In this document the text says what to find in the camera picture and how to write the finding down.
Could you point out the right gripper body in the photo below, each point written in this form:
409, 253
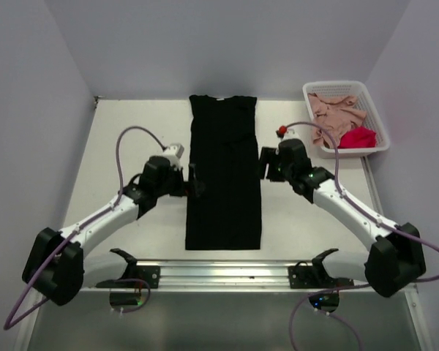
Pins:
277, 171

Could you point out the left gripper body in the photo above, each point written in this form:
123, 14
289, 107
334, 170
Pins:
177, 186

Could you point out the black t shirt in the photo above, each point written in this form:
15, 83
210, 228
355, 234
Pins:
224, 151

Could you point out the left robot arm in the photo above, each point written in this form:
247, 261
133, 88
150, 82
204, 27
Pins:
57, 266

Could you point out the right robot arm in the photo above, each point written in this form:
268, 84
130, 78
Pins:
394, 255

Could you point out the beige t shirt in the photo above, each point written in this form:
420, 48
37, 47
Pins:
337, 115

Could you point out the red t shirt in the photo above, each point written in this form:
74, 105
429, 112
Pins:
359, 137

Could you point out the white plastic basket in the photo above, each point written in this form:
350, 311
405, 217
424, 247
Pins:
334, 88

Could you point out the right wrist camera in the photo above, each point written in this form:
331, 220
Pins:
287, 133

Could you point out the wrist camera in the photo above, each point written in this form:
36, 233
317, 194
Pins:
287, 133
173, 154

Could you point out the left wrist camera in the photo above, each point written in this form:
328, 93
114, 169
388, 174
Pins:
173, 154

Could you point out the aluminium mounting rail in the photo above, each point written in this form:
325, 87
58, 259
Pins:
223, 276

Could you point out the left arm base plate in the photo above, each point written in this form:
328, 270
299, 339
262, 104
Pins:
136, 277

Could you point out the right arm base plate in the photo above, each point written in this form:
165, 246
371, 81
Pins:
310, 277

